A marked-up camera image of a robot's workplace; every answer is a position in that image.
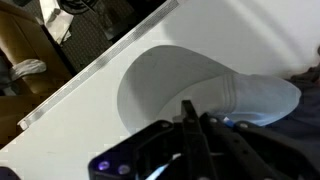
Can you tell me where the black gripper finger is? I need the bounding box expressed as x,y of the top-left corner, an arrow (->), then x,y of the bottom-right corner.
181,100 -> 200,133

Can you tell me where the white cap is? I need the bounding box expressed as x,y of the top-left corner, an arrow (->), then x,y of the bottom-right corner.
117,45 -> 301,134

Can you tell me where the dark shirt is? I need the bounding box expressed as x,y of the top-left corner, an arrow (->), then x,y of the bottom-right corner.
266,46 -> 320,148

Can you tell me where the crumpled white paper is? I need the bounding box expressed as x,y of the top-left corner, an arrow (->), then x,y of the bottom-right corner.
39,0 -> 74,44

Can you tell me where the brown cardboard box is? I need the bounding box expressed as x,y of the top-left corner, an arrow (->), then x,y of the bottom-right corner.
0,2 -> 72,147

